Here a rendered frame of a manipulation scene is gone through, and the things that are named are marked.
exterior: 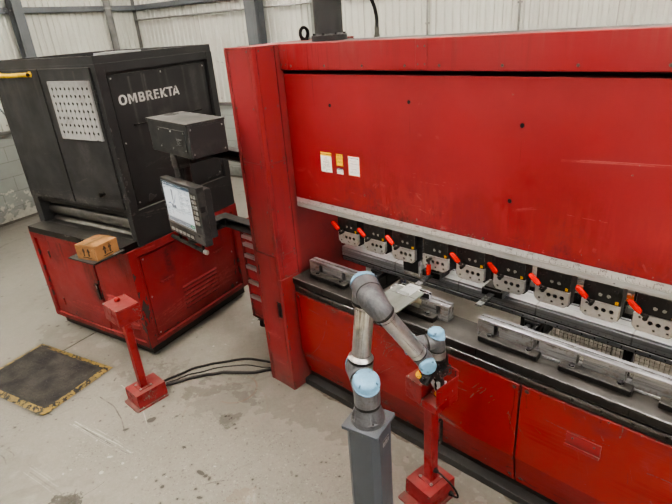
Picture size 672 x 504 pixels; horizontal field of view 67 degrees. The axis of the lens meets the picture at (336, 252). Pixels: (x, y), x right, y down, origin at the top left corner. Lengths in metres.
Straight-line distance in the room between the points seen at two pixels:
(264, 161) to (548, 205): 1.59
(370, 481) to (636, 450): 1.13
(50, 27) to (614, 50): 8.29
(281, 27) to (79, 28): 3.28
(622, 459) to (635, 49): 1.65
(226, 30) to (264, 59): 5.84
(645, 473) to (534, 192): 1.26
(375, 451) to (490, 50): 1.74
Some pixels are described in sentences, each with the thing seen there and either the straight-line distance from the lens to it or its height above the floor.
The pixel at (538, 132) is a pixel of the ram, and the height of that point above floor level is 1.93.
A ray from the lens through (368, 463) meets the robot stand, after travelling 2.44.
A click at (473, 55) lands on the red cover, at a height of 2.22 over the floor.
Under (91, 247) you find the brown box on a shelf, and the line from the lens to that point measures 3.90.
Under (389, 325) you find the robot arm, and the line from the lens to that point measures 2.08.
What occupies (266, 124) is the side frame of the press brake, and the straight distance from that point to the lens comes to 3.03.
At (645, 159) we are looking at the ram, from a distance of 2.16.
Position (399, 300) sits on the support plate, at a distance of 2.78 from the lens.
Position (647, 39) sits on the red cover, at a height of 2.26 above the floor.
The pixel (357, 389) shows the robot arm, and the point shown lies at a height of 0.98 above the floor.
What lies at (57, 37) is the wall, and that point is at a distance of 9.39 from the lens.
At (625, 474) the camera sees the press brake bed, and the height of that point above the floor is 0.53.
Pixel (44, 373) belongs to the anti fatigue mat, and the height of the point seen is 0.01.
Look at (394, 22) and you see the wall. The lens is 7.25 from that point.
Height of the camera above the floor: 2.39
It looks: 24 degrees down
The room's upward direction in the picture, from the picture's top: 4 degrees counter-clockwise
